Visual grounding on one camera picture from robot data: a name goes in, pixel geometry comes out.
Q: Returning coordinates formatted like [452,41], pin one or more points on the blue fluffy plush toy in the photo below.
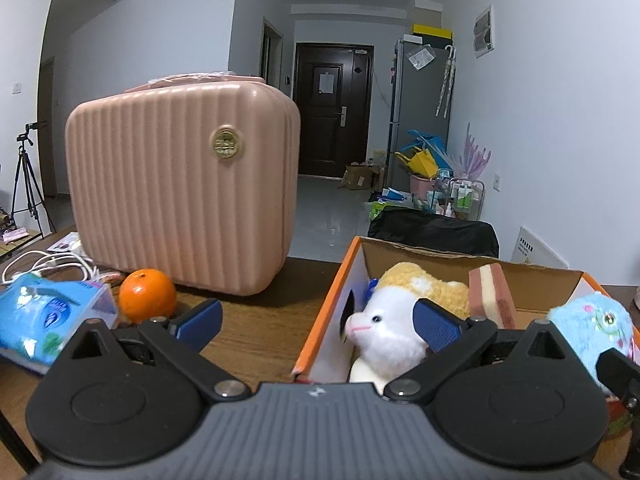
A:
[593,324]

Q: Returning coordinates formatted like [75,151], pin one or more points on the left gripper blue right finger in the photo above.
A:
[436,326]

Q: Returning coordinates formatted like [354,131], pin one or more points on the blue tissue pack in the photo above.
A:
[38,317]

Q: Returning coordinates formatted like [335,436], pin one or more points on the white and yellow plush toy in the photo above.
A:
[382,332]

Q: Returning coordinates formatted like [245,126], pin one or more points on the white board against wall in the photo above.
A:
[530,249]

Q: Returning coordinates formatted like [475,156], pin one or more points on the grey refrigerator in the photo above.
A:
[417,76]

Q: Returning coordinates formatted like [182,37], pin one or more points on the black camera tripod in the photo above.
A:
[25,172]

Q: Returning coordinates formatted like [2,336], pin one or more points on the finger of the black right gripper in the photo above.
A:
[621,376]

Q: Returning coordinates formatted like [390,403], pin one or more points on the yellow box on fridge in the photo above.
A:
[425,30]

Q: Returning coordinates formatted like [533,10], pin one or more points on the brown cardboard box on floor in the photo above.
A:
[362,177]

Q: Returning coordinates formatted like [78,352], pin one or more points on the dark brown entrance door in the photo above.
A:
[332,90]

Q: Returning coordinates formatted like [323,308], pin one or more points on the metal trolley with bottles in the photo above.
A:
[454,197]

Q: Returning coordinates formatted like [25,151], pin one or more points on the orange fruit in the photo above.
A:
[145,294]

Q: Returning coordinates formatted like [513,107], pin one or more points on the pink ribbed suitcase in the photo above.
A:
[194,175]

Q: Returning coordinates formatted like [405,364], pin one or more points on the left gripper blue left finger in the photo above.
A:
[199,326]

